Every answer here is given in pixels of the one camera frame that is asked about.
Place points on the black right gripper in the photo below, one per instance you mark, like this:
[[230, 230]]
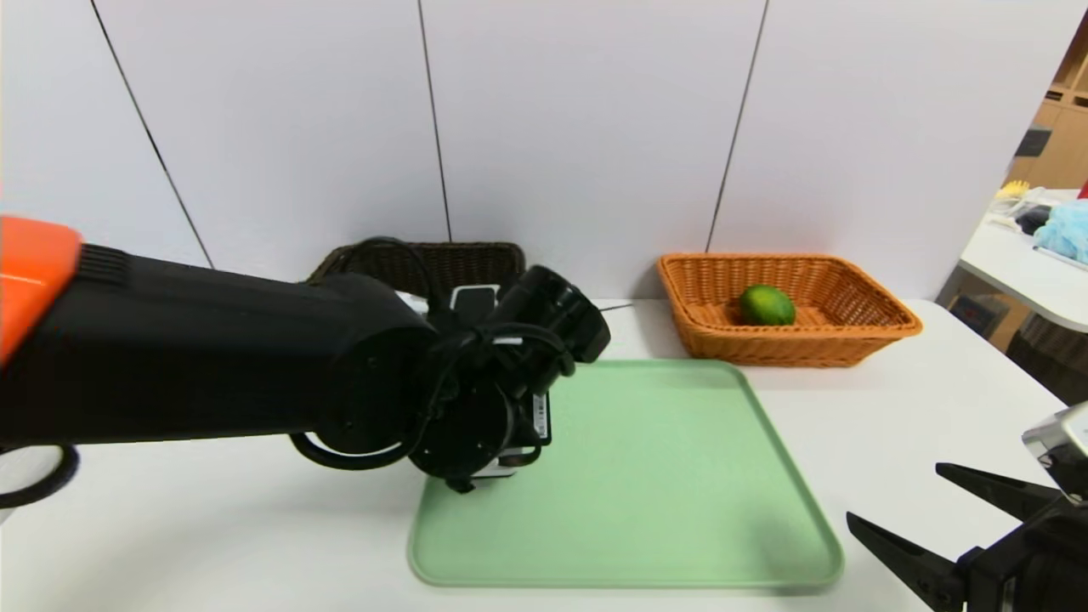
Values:
[[988, 559]]

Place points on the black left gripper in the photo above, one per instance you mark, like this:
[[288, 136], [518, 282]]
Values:
[[541, 418]]

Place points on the green lime fruit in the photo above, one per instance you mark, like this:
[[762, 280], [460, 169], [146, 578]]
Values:
[[767, 304]]

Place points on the orange and black left arm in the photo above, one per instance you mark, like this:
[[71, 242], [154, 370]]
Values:
[[212, 357]]

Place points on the dark brown wicker basket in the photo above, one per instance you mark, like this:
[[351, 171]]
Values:
[[489, 259]]

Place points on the orange wicker basket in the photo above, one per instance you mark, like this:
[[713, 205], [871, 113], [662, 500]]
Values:
[[765, 348]]

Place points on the light green plastic tray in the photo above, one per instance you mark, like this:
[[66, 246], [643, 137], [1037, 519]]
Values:
[[663, 493]]

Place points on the dark brown bin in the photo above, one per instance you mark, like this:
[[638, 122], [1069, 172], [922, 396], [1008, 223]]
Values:
[[1054, 365]]

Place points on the wooden side table base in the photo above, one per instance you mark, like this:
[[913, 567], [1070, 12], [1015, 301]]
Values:
[[977, 314]]

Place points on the white side table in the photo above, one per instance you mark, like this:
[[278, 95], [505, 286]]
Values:
[[1020, 272]]

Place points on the light blue fluffy cloth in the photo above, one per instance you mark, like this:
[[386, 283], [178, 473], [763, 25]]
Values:
[[1067, 234]]

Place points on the small black object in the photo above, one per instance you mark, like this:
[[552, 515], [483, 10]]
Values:
[[1032, 221]]

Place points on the small yellow object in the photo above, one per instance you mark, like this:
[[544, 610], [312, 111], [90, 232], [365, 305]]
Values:
[[1011, 192]]

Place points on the wooden shelf unit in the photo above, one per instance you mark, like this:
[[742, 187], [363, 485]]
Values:
[[1067, 144]]

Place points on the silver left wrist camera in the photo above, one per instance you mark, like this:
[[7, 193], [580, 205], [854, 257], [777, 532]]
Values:
[[474, 304]]

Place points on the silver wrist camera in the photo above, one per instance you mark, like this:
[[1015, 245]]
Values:
[[1062, 450], [474, 304]]

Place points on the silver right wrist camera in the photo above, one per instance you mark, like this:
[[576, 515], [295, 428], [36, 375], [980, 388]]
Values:
[[1062, 450]]

